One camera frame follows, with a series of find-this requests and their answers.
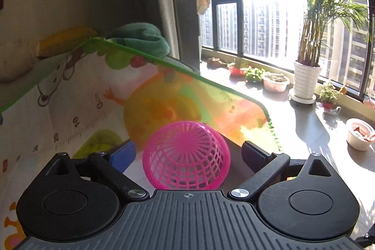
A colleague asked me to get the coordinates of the grey sofa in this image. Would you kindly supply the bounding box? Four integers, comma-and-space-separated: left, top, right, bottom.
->
0, 57, 59, 110

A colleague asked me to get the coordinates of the white round pot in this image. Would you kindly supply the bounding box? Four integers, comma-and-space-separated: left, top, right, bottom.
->
346, 118, 375, 151

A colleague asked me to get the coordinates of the printed cartoon play mat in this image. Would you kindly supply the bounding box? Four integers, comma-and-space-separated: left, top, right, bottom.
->
0, 37, 283, 247

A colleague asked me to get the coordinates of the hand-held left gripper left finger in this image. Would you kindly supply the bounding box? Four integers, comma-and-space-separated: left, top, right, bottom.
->
45, 139, 150, 204

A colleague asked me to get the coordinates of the small flowering plant red pot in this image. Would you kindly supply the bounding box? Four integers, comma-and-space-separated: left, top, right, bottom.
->
317, 81, 343, 115

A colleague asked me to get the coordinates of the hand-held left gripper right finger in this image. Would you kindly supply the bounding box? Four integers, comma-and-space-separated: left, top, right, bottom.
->
228, 141, 337, 204

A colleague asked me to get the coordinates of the small plant in red pot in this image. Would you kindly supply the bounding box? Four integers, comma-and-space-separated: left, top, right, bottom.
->
227, 58, 249, 76

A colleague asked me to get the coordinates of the grey curtain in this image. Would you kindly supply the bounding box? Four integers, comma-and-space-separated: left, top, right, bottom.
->
151, 0, 180, 60

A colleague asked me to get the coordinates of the pink plastic mesh basket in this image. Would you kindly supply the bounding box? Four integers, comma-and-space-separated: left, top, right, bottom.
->
142, 120, 231, 191

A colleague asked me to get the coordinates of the potted palm in white pot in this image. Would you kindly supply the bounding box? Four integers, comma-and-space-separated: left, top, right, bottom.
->
289, 0, 375, 104

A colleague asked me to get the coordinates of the long yellow pillow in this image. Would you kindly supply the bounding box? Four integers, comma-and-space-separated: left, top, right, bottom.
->
38, 27, 98, 59

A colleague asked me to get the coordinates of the black window frame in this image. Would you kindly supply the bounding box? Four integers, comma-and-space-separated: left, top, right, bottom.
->
193, 0, 375, 105

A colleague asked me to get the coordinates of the leafy green plant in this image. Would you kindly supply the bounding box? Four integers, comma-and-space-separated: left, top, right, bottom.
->
243, 67, 266, 83

